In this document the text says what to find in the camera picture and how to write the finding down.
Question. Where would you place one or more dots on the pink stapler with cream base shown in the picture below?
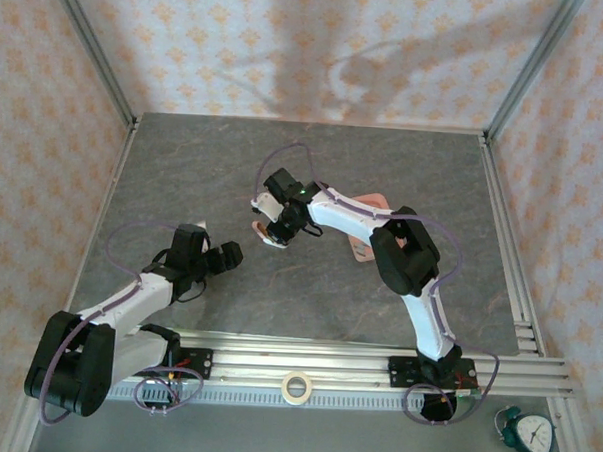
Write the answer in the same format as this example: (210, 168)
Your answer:
(261, 230)

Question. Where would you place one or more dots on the salmon plastic tray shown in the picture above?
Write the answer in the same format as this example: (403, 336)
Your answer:
(363, 239)

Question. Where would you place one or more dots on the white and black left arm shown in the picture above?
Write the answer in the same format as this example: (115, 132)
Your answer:
(128, 308)

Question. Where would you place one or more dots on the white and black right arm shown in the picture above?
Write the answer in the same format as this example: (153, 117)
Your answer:
(405, 250)

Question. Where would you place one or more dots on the grey staple strip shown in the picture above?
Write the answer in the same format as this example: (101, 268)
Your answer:
(363, 250)

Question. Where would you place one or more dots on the masking tape roll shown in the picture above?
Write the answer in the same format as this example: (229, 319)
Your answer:
(285, 385)

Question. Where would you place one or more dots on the teal alarm clock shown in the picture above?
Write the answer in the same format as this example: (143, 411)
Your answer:
(535, 434)

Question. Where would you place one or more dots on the aluminium table side rail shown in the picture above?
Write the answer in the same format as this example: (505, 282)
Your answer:
(510, 245)
(101, 227)

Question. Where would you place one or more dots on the aluminium front rail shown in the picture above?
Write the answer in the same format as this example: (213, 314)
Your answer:
(255, 364)

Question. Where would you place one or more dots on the aluminium frame post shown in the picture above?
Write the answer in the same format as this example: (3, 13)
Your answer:
(567, 438)
(98, 52)
(530, 71)
(20, 429)

